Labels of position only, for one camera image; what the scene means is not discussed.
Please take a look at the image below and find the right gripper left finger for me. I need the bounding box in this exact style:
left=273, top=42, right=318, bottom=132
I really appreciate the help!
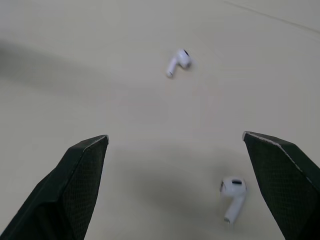
left=0, top=134, right=110, bottom=240

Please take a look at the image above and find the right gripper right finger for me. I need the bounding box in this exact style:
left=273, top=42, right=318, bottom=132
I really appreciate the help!
left=242, top=130, right=320, bottom=240

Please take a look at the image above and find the white earbud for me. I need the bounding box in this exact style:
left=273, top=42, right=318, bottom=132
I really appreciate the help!
left=219, top=175, right=248, bottom=224
left=165, top=48, right=194, bottom=78

